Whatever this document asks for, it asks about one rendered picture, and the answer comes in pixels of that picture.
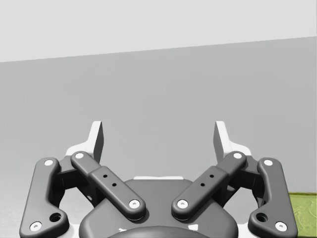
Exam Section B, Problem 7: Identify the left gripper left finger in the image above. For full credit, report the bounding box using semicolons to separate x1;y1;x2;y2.
19;120;147;238

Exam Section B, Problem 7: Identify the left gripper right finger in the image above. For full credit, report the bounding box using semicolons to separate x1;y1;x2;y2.
171;120;299;238

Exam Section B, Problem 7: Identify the green and blue rectangular can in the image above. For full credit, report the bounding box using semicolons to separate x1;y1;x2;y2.
288;191;317;238

